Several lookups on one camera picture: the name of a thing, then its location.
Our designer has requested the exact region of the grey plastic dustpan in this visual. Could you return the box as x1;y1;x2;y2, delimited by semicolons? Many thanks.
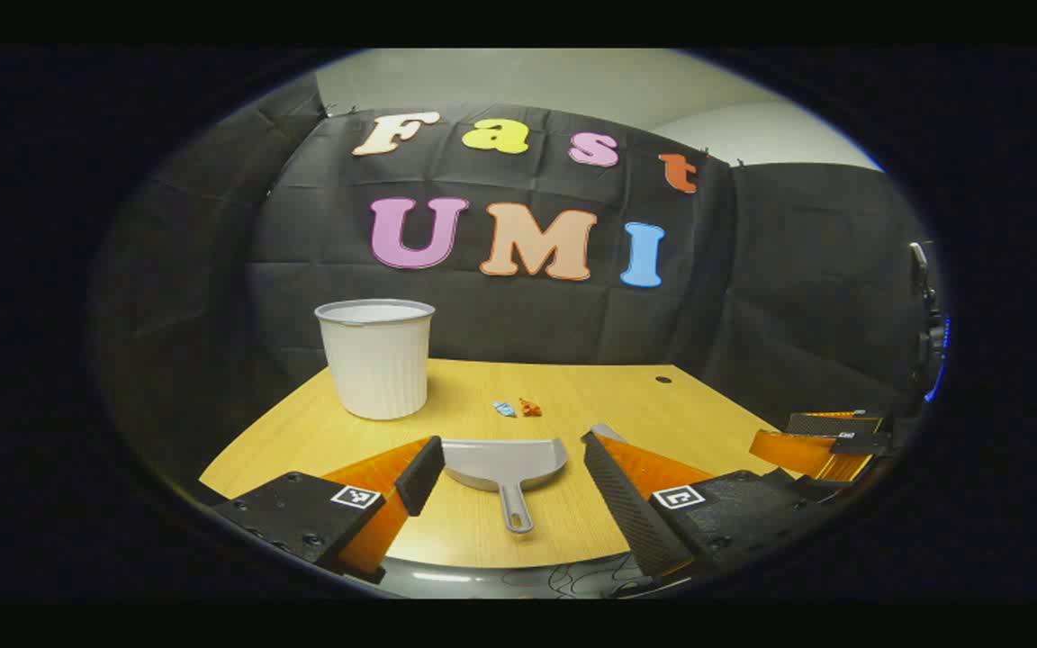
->
440;438;569;535

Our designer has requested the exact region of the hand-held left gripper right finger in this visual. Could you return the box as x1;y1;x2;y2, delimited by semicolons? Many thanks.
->
580;430;848;581

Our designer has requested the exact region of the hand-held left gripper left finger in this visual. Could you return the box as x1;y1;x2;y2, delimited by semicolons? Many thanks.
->
211;436;446;584

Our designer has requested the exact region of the wooden desktop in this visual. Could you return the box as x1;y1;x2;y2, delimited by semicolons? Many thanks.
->
199;358;807;570

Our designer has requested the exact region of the white ribbed garbage bin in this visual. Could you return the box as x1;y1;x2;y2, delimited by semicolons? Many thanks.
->
314;299;437;421

